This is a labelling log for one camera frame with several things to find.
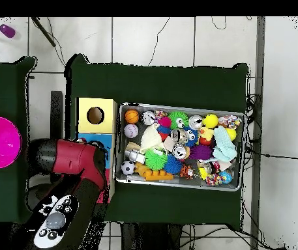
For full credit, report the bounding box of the blue fuzzy eyed ball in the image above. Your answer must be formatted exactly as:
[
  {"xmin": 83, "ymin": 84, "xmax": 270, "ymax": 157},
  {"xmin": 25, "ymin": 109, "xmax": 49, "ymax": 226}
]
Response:
[{"xmin": 183, "ymin": 126, "xmax": 200, "ymax": 147}]

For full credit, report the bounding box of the white toy baseball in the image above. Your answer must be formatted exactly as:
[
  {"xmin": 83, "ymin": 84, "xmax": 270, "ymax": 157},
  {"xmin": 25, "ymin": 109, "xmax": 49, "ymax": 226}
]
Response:
[{"xmin": 123, "ymin": 123, "xmax": 140, "ymax": 139}]

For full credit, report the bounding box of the large green fuzzy eyed ball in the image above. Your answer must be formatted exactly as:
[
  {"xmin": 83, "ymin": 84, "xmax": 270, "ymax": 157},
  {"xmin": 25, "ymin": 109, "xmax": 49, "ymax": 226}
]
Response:
[{"xmin": 144, "ymin": 148, "xmax": 169, "ymax": 172}]

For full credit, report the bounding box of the black rod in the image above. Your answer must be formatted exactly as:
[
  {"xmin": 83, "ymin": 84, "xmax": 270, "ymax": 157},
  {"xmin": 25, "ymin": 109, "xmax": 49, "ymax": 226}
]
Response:
[{"xmin": 31, "ymin": 16, "xmax": 57, "ymax": 48}]

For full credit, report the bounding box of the silver plastic toy truck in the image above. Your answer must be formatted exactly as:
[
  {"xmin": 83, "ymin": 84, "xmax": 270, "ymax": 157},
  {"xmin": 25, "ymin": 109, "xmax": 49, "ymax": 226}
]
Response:
[{"xmin": 124, "ymin": 149, "xmax": 146, "ymax": 164}]

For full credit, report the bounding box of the dark green tablecloth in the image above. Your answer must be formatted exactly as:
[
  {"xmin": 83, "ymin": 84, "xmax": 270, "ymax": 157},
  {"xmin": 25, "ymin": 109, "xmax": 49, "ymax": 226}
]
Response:
[
  {"xmin": 63, "ymin": 53, "xmax": 249, "ymax": 226},
  {"xmin": 0, "ymin": 56, "xmax": 42, "ymax": 225}
]

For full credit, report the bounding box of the light blue cloth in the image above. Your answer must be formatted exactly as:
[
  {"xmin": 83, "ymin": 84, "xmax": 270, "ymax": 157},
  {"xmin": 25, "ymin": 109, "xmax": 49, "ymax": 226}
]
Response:
[{"xmin": 212, "ymin": 125, "xmax": 238, "ymax": 163}]

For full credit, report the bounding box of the yellow smiley ball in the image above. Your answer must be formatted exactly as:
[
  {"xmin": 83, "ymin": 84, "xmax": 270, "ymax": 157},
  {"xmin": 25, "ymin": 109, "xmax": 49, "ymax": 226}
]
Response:
[{"xmin": 202, "ymin": 113, "xmax": 219, "ymax": 129}]

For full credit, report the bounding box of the small green fuzzy eyed ball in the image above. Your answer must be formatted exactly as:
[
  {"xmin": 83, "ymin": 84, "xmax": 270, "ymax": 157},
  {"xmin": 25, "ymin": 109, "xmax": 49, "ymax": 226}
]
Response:
[{"xmin": 168, "ymin": 111, "xmax": 189, "ymax": 131}]

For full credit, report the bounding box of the orange toy basketball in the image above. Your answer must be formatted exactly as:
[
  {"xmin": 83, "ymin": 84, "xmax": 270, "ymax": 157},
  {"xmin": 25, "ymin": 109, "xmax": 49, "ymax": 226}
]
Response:
[{"xmin": 124, "ymin": 109, "xmax": 141, "ymax": 124}]

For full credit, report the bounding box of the black and white soccer ball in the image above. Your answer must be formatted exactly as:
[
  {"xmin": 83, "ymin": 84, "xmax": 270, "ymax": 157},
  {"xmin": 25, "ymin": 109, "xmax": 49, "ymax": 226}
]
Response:
[{"xmin": 121, "ymin": 160, "xmax": 136, "ymax": 176}]

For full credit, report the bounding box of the purple bottle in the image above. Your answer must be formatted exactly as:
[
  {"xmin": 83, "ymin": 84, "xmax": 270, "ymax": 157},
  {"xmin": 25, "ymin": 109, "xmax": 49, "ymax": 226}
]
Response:
[{"xmin": 0, "ymin": 23, "xmax": 16, "ymax": 39}]

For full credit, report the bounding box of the wooden box with three holes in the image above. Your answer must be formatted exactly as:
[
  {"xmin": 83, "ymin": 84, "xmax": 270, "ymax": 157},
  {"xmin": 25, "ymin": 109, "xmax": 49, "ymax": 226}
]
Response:
[{"xmin": 75, "ymin": 97, "xmax": 119, "ymax": 204}]

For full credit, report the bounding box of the shallow metal mesh bin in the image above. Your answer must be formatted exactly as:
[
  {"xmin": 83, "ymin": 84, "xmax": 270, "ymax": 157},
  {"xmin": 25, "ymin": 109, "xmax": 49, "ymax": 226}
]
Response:
[{"xmin": 113, "ymin": 102, "xmax": 247, "ymax": 192}]

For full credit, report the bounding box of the pink plastic object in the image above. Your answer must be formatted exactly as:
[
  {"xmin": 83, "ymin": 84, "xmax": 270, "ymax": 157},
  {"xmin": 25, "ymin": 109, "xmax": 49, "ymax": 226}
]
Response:
[{"xmin": 0, "ymin": 116, "xmax": 22, "ymax": 169}]

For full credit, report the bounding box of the black power cable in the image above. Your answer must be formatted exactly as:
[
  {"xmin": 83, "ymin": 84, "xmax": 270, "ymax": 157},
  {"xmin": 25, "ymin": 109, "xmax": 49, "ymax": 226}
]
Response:
[{"xmin": 245, "ymin": 147, "xmax": 298, "ymax": 160}]

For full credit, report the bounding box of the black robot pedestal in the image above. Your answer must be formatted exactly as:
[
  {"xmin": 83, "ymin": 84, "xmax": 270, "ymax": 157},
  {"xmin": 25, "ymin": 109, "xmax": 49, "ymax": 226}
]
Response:
[{"xmin": 119, "ymin": 222, "xmax": 183, "ymax": 250}]

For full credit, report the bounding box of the purple spiky ball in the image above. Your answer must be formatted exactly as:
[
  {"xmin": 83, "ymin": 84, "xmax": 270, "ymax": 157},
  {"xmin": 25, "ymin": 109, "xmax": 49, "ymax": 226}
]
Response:
[{"xmin": 189, "ymin": 144, "xmax": 213, "ymax": 160}]

